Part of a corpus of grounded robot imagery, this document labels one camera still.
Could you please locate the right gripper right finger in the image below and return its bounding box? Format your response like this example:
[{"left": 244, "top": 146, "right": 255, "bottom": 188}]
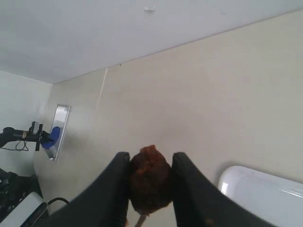
[{"left": 172, "top": 152, "right": 260, "bottom": 227}]

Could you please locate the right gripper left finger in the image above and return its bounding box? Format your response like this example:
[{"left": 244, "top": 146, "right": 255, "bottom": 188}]
[{"left": 42, "top": 152, "right": 130, "bottom": 227}]

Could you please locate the dark red fruit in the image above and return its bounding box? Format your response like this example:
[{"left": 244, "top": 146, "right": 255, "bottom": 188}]
[{"left": 128, "top": 145, "right": 172, "bottom": 216}]

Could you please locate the left black Piper robot arm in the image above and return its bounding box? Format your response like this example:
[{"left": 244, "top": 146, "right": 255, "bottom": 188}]
[{"left": 0, "top": 169, "right": 37, "bottom": 206}]

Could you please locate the white rectangular plastic tray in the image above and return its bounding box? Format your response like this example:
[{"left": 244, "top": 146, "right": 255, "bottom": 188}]
[{"left": 218, "top": 166, "right": 303, "bottom": 227}]

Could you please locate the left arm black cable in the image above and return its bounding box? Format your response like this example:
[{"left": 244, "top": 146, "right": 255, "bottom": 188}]
[{"left": 46, "top": 197, "right": 71, "bottom": 217}]

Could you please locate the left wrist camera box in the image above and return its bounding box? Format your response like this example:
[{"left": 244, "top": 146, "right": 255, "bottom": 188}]
[{"left": 0, "top": 192, "right": 48, "bottom": 227}]

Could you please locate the silver frame with blue object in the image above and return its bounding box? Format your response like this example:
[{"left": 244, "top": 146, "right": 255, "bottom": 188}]
[{"left": 42, "top": 104, "right": 71, "bottom": 161}]

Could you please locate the black stand with cables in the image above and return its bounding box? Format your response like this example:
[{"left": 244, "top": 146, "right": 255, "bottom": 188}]
[{"left": 0, "top": 122, "right": 54, "bottom": 151}]

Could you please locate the small white wall clip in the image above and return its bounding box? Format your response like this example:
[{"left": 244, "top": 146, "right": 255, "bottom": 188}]
[{"left": 144, "top": 7, "right": 155, "bottom": 12}]

